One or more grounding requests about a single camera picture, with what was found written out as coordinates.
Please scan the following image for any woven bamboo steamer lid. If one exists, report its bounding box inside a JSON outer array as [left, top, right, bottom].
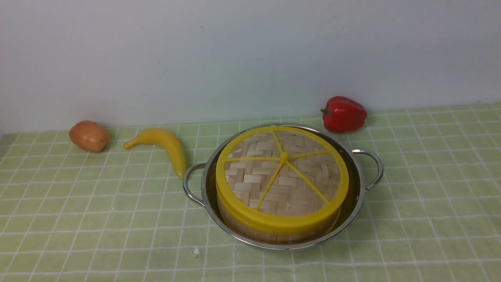
[[215, 126, 350, 236]]

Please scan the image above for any bamboo steamer basket yellow rim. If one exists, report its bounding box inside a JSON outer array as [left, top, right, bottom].
[[217, 196, 340, 245]]

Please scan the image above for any stainless steel pot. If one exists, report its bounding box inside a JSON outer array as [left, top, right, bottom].
[[183, 123, 384, 251]]

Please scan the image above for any yellow banana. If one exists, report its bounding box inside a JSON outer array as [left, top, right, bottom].
[[123, 128, 187, 179]]

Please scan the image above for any red bell pepper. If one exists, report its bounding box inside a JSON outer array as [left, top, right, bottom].
[[321, 95, 368, 134]]

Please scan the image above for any small white crumb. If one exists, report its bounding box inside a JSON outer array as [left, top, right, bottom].
[[192, 248, 200, 258]]

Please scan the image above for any green checkered tablecloth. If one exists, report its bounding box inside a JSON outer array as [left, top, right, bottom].
[[0, 104, 501, 282]]

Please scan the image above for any brown potato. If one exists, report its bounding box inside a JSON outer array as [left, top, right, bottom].
[[68, 120, 110, 153]]

